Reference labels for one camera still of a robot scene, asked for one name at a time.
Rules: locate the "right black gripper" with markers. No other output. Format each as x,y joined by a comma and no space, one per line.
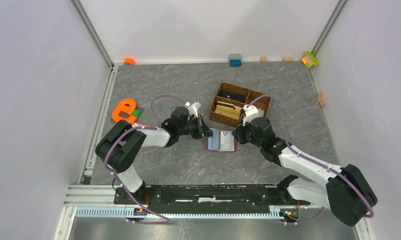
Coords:
239,132

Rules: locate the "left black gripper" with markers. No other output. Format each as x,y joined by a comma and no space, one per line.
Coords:
203,130

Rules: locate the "silver VIP card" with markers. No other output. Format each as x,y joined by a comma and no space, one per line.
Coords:
226,141

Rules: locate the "red card holder wallet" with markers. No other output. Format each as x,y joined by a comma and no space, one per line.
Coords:
212,143

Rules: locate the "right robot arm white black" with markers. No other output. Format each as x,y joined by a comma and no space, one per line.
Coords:
342,190

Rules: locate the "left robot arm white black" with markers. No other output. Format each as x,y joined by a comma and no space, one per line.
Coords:
119,148

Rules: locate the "beige cards in basket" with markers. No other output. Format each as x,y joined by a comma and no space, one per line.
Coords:
228,110

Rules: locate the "grey cards in basket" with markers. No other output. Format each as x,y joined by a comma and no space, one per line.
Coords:
261,113

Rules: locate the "black card in basket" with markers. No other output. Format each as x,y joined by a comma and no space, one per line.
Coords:
232,96

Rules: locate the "woven brown basket organizer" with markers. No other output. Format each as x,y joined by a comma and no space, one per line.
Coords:
250,95

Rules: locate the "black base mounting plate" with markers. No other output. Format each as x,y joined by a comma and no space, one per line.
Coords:
214,198

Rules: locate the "blue grey toy bricks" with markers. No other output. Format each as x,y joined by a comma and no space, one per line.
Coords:
235,60

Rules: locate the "green toy brick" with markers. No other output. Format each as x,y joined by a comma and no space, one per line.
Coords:
137,113

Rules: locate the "orange plastic letter shape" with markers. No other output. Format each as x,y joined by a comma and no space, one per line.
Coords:
124,111

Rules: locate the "curved wooden piece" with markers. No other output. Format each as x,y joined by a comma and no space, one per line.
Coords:
320,99

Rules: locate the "green pink toy bricks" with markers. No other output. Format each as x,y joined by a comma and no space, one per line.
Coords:
309,60

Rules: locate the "orange round cap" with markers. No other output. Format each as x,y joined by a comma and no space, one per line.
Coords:
129,61

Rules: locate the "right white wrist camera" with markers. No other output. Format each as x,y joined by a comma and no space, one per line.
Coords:
250,112

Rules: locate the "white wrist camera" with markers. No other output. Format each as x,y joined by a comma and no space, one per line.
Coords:
250,112
193,108

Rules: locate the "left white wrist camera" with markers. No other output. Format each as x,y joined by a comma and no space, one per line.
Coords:
193,108

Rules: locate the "slotted cable duct rail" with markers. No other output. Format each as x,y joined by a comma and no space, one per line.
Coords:
134,213

